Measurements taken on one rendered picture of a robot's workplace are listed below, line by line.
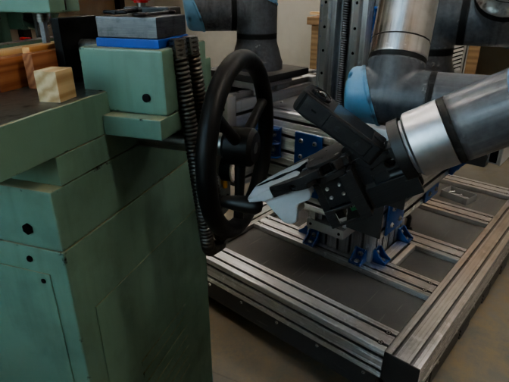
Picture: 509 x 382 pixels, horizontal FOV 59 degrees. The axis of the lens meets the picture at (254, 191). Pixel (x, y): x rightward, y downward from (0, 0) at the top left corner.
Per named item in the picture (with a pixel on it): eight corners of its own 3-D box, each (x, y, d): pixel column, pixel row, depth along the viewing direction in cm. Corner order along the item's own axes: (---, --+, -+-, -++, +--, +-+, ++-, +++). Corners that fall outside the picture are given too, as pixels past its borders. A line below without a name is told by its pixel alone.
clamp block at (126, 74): (166, 117, 62) (160, 51, 59) (85, 110, 66) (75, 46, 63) (209, 95, 75) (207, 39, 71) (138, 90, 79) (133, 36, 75)
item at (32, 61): (38, 89, 65) (31, 54, 63) (29, 89, 66) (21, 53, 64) (107, 70, 80) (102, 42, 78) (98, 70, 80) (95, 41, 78)
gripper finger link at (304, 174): (270, 202, 54) (337, 176, 50) (264, 192, 53) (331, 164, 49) (281, 187, 58) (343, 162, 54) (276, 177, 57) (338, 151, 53)
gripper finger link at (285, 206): (258, 239, 58) (321, 217, 54) (236, 200, 57) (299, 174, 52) (265, 228, 61) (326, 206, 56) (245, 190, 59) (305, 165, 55)
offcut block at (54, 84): (60, 103, 58) (54, 71, 56) (39, 101, 58) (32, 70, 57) (76, 96, 61) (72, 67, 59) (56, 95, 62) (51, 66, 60)
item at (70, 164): (60, 186, 58) (55, 158, 56) (-59, 167, 64) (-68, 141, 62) (195, 112, 92) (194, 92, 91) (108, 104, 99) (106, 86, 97)
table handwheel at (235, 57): (272, 13, 68) (285, 154, 89) (155, 11, 74) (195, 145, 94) (201, 135, 49) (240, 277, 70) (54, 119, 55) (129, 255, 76)
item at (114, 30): (159, 48, 60) (155, 4, 58) (90, 45, 63) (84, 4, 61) (200, 39, 71) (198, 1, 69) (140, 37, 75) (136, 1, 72)
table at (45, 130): (54, 205, 44) (42, 148, 41) (-156, 169, 53) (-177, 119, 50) (253, 87, 96) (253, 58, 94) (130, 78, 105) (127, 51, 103)
